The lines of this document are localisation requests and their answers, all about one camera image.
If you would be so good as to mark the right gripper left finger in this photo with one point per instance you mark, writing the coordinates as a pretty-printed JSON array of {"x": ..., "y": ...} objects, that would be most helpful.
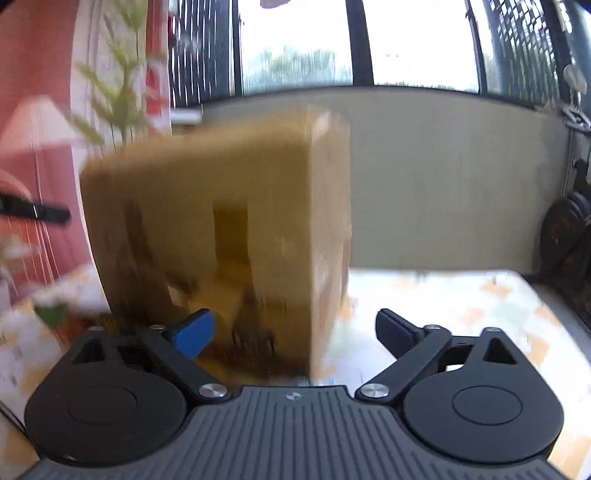
[{"x": 111, "y": 400}]

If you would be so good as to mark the hanging laundry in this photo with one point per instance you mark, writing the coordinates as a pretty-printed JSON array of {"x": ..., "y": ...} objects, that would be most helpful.
[{"x": 270, "y": 4}]

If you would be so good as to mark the black exercise bike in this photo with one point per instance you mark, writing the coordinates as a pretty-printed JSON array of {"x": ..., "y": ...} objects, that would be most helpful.
[{"x": 564, "y": 238}]

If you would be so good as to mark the printed room backdrop curtain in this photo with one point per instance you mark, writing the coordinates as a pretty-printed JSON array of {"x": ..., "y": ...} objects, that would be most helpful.
[{"x": 79, "y": 79}]

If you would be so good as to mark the cardboard box with plastic liner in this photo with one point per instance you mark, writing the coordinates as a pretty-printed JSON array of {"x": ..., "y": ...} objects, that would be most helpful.
[{"x": 249, "y": 219}]

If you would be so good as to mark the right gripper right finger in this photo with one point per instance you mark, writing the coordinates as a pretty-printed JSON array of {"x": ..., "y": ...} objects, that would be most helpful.
[{"x": 475, "y": 399}]

